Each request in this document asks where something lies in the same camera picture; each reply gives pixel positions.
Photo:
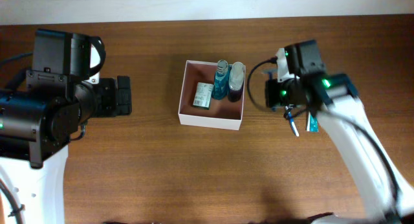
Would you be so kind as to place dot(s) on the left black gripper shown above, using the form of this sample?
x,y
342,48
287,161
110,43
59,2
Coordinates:
x,y
109,88

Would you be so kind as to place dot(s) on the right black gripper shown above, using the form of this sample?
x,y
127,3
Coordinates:
x,y
273,100

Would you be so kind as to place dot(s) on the blue white toothbrush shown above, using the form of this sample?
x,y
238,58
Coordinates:
x,y
292,125

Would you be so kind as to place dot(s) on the teal white toothpaste tube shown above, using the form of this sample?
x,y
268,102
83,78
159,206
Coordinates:
x,y
312,123

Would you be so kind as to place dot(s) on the clear purple soap pump bottle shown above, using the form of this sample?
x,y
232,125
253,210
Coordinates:
x,y
236,81

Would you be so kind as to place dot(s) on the blue mouthwash bottle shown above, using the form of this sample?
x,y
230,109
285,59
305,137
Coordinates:
x,y
220,89

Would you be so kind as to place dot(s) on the green white small box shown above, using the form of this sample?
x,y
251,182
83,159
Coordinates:
x,y
203,95

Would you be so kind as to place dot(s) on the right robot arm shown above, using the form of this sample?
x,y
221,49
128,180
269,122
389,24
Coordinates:
x,y
302,85

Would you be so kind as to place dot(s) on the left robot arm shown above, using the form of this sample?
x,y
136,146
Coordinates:
x,y
44,108

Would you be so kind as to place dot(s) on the white open cardboard box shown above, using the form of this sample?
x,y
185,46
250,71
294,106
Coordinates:
x,y
222,114

